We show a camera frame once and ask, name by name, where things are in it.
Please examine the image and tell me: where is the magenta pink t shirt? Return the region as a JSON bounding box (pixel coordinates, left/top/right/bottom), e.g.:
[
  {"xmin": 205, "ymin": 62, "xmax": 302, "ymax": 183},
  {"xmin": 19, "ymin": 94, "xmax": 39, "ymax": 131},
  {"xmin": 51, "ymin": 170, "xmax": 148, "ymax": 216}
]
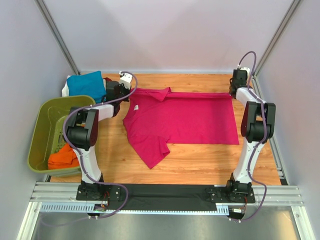
[{"xmin": 123, "ymin": 87, "xmax": 239, "ymax": 169}]

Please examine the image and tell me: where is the olive green plastic basket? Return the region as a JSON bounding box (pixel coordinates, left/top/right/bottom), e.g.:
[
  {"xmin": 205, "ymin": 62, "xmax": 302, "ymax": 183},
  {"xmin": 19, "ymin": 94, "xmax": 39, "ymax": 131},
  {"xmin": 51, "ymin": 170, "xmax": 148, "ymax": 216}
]
[{"xmin": 27, "ymin": 95, "xmax": 95, "ymax": 177}]

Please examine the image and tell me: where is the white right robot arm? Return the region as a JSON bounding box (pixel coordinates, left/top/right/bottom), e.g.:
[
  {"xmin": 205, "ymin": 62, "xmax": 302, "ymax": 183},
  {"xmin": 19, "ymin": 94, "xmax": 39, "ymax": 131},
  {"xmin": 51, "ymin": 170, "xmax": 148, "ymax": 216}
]
[{"xmin": 225, "ymin": 66, "xmax": 276, "ymax": 202}]

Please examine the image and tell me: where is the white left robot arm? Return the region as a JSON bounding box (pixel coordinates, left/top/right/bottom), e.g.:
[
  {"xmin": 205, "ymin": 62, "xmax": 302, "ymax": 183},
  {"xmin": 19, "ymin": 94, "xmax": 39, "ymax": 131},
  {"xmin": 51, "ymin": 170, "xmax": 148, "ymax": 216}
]
[{"xmin": 63, "ymin": 75, "xmax": 132, "ymax": 201}]

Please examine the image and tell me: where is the folded dark red t shirt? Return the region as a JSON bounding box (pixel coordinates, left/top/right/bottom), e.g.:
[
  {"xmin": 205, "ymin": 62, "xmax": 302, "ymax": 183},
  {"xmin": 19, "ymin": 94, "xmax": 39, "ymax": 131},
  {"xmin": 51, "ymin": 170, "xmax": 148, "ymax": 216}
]
[{"xmin": 103, "ymin": 77, "xmax": 113, "ymax": 82}]

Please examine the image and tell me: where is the folded blue t shirt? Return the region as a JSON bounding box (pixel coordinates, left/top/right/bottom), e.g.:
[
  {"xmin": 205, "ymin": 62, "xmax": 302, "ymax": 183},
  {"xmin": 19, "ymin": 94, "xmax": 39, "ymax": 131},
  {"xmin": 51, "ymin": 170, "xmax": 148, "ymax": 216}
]
[{"xmin": 66, "ymin": 71, "xmax": 106, "ymax": 103}]

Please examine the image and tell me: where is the folded white t shirt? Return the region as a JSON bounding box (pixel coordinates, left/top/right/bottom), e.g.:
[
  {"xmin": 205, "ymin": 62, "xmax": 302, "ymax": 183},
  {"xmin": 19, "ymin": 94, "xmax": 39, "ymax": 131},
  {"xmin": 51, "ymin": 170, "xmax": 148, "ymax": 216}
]
[{"xmin": 61, "ymin": 83, "xmax": 69, "ymax": 97}]

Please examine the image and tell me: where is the orange t shirt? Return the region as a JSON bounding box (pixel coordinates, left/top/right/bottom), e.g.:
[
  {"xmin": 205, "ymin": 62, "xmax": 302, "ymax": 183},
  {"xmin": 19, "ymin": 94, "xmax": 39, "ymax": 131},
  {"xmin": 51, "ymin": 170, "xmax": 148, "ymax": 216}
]
[{"xmin": 47, "ymin": 143, "xmax": 79, "ymax": 170}]

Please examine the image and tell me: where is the black cloth strip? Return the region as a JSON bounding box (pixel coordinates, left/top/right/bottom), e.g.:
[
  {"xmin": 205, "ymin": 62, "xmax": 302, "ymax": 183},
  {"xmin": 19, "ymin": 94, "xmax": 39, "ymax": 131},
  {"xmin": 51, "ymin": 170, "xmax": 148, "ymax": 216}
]
[{"xmin": 121, "ymin": 184, "xmax": 227, "ymax": 211}]

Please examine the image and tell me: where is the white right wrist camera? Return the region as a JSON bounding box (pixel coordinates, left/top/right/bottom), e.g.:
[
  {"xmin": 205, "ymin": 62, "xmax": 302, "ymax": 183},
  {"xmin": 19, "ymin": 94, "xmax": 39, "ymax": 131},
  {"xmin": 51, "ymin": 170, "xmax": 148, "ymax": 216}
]
[{"xmin": 237, "ymin": 64, "xmax": 251, "ymax": 76}]

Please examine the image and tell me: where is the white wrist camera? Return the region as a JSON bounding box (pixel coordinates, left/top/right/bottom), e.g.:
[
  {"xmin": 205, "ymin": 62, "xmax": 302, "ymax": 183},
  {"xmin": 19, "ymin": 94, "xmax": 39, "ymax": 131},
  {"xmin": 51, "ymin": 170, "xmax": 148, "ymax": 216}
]
[
  {"xmin": 237, "ymin": 64, "xmax": 251, "ymax": 76},
  {"xmin": 119, "ymin": 71, "xmax": 133, "ymax": 90}
]

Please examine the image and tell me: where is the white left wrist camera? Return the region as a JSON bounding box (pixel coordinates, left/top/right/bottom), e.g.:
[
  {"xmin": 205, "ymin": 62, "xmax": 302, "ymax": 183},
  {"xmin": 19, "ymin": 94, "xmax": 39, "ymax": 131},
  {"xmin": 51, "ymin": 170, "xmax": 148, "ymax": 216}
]
[{"xmin": 119, "ymin": 71, "xmax": 133, "ymax": 90}]

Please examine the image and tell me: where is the right aluminium corner post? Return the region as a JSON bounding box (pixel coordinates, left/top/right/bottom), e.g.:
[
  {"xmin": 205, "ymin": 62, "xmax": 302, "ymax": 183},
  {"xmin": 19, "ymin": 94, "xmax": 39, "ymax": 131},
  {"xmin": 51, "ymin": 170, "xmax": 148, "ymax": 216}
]
[{"xmin": 253, "ymin": 0, "xmax": 303, "ymax": 78}]

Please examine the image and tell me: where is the aluminium corner post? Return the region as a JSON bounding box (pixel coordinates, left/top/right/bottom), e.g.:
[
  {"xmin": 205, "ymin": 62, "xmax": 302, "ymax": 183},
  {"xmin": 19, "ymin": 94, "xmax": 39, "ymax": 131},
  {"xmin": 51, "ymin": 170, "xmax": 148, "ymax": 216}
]
[
  {"xmin": 35, "ymin": 0, "xmax": 81, "ymax": 75},
  {"xmin": 253, "ymin": 0, "xmax": 303, "ymax": 78}
]

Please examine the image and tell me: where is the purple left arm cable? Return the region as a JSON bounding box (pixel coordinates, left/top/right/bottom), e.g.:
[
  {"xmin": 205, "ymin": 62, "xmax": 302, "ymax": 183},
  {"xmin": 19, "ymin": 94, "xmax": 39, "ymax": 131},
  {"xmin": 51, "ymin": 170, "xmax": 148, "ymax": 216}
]
[{"xmin": 62, "ymin": 71, "xmax": 140, "ymax": 186}]

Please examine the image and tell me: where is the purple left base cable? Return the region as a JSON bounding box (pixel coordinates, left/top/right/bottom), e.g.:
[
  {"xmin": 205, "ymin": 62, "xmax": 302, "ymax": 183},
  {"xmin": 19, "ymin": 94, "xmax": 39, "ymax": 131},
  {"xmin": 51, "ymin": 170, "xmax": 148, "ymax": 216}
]
[{"xmin": 39, "ymin": 183, "xmax": 130, "ymax": 227}]

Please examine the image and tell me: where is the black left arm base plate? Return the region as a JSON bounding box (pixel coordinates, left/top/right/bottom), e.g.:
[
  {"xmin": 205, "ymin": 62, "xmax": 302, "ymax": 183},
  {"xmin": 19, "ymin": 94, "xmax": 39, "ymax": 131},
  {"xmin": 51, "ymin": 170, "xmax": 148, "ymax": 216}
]
[{"xmin": 76, "ymin": 183, "xmax": 126, "ymax": 202}]

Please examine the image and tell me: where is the left aluminium corner post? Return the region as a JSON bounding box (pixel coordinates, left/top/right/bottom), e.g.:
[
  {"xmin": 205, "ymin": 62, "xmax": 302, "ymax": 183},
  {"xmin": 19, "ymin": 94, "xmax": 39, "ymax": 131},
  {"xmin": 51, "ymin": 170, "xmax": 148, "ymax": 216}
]
[{"xmin": 35, "ymin": 0, "xmax": 81, "ymax": 75}]

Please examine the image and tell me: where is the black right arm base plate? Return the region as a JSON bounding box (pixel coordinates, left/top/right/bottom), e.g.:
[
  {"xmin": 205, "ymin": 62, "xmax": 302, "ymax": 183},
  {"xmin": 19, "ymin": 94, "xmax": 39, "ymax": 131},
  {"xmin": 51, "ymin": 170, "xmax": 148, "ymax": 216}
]
[{"xmin": 205, "ymin": 186, "xmax": 256, "ymax": 204}]

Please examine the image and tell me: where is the aluminium front rail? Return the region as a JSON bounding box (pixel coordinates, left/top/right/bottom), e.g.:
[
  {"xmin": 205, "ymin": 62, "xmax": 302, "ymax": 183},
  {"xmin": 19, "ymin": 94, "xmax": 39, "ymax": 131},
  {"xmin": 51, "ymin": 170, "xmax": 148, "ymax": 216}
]
[{"xmin": 30, "ymin": 182, "xmax": 304, "ymax": 207}]

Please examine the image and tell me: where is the slotted grey cable duct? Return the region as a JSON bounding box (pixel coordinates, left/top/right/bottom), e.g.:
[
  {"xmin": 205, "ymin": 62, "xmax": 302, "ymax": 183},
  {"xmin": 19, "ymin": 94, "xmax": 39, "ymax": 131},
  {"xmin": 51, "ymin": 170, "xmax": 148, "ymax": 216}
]
[{"xmin": 39, "ymin": 202, "xmax": 245, "ymax": 216}]

